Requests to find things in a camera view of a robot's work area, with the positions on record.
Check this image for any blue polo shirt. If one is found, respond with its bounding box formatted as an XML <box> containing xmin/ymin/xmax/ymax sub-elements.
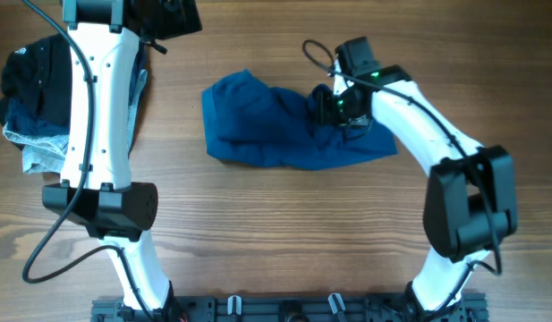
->
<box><xmin>202</xmin><ymin>70</ymin><xmax>397</xmax><ymax>171</ymax></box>

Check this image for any light grey denim garment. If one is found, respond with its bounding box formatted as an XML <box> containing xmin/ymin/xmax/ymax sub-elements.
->
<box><xmin>2</xmin><ymin>69</ymin><xmax>149</xmax><ymax>174</ymax></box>

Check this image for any black folded garment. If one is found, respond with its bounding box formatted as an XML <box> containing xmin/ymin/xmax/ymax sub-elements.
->
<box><xmin>0</xmin><ymin>34</ymin><xmax>72</xmax><ymax>127</ymax></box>

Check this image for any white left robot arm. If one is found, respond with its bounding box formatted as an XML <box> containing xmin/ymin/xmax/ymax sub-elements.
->
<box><xmin>42</xmin><ymin>0</ymin><xmax>201</xmax><ymax>321</ymax></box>

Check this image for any navy folded garment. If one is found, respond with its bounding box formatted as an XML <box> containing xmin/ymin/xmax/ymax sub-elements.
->
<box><xmin>4</xmin><ymin>45</ymin><xmax>148</xmax><ymax>140</ymax></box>

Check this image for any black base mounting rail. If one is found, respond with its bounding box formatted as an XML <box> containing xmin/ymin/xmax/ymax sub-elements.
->
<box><xmin>90</xmin><ymin>292</ymin><xmax>489</xmax><ymax>322</ymax></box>

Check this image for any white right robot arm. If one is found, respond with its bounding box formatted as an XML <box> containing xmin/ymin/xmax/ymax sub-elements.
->
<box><xmin>325</xmin><ymin>65</ymin><xmax>517</xmax><ymax>321</ymax></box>

